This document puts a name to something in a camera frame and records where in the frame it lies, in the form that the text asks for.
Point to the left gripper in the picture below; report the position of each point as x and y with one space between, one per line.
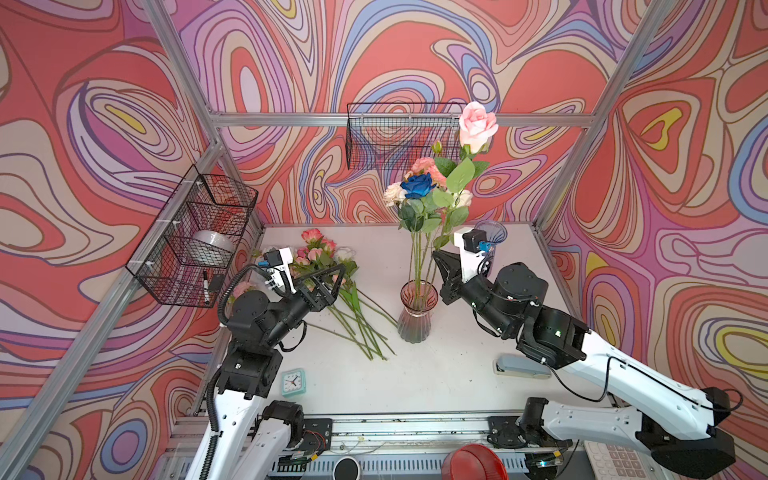
315 301

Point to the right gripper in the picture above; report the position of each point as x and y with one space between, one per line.
452 279

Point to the pink glass vase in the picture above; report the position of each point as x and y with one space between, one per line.
419 298

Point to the blue rose stem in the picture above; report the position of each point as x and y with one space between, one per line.
417 215

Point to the white rose stem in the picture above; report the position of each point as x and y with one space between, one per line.
463 199

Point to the cream rose stem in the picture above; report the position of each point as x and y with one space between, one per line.
394 195

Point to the light pink rose stem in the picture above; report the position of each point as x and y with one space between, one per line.
476 129

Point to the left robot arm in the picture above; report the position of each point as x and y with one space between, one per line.
246 433

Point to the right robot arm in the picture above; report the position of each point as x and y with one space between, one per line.
638 408

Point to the blue purple glass vase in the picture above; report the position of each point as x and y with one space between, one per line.
495 232

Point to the small teal alarm clock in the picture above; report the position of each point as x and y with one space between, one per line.
293 383

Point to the white tape roll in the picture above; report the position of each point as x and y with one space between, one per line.
215 241

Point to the black marker pen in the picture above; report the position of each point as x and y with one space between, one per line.
205 288

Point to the red emergency stop button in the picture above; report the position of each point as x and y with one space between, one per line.
473 462

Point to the white calculator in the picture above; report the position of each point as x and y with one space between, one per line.
611 462

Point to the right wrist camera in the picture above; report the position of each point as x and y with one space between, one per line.
474 249

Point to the black wire basket back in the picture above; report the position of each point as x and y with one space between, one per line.
389 136

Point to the black wire basket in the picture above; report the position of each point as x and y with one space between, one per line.
184 263
389 136

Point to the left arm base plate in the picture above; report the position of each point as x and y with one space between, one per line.
312 433

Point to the black wire basket left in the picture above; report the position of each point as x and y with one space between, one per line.
184 263

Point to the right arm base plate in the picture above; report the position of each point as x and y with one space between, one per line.
510 432

